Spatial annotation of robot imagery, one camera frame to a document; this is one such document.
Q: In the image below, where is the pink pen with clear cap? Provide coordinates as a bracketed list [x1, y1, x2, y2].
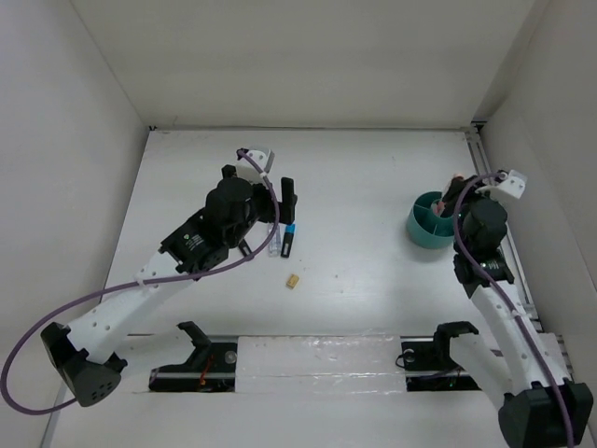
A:
[433, 201, 448, 217]

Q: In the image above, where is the tan rectangular eraser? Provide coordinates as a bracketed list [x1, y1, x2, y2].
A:
[285, 274, 299, 289]

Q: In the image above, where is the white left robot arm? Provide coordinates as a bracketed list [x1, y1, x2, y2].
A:
[40, 161, 298, 407]

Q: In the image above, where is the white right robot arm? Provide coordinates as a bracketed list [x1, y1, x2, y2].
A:
[396, 171, 594, 447]

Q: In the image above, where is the blue and black highlighter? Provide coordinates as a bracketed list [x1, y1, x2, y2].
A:
[281, 223, 296, 259]

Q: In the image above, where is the clear spray bottle blue cap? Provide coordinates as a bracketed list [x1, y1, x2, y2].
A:
[268, 223, 282, 257]

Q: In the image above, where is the pink and black highlighter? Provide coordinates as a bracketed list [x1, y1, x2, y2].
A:
[238, 239, 254, 260]

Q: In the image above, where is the teal round divided organizer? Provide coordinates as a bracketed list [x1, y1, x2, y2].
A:
[406, 191, 454, 250]

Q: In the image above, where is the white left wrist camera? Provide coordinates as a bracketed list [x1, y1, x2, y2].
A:
[234, 146, 275, 184]

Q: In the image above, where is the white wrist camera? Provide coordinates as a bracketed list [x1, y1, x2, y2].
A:
[234, 146, 275, 184]
[476, 170, 528, 203]

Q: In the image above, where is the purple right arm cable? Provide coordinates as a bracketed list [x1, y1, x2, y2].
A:
[451, 172, 579, 448]

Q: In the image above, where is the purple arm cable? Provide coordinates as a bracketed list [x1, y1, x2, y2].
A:
[451, 172, 579, 448]
[0, 147, 281, 416]

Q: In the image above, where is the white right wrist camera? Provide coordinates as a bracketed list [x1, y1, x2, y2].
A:
[476, 170, 528, 203]

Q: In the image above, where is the aluminium rail at right edge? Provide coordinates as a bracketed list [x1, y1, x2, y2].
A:
[465, 121, 542, 328]

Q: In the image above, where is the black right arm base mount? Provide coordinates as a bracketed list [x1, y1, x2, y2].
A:
[395, 321, 480, 392]

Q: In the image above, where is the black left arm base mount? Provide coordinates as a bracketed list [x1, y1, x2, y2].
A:
[148, 321, 239, 393]

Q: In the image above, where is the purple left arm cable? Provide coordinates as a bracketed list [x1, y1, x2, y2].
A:
[0, 147, 281, 416]

